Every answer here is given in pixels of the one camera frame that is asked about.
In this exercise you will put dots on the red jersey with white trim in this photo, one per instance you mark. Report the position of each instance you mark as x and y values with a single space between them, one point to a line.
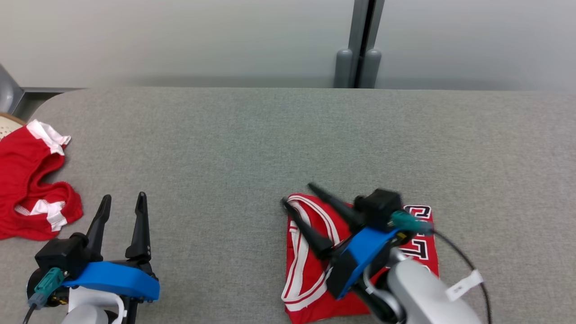
310 288

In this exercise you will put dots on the green right camera connector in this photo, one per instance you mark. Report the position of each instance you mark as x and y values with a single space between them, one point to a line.
409 222

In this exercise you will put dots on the grey partition post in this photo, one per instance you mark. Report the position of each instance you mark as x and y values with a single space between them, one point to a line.
364 27

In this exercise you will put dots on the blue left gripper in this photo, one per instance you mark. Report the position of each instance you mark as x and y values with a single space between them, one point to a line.
112 279

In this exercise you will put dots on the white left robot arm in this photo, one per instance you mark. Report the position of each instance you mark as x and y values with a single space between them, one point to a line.
90 310

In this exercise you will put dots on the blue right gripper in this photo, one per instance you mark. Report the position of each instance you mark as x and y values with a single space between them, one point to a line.
355 256

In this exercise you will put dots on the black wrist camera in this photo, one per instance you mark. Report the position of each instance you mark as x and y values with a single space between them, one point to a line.
60 254
378 207

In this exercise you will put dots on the grey slanted metal frame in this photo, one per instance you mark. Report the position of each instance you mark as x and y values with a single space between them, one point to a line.
13 96

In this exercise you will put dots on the green camera connector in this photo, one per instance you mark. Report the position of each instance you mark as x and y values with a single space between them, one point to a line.
47 285
409 222

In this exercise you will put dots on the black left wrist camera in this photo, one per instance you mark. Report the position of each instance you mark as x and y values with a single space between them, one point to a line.
60 254

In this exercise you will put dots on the green left camera connector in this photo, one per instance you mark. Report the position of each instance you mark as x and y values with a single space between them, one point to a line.
47 285

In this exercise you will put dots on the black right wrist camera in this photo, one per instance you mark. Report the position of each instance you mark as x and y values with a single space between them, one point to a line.
378 207

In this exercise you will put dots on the grey cylindrical post foot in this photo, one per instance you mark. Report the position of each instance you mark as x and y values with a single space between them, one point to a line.
372 67
343 67

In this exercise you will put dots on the red shorts with white stripe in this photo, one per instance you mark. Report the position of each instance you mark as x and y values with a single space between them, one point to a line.
22 180

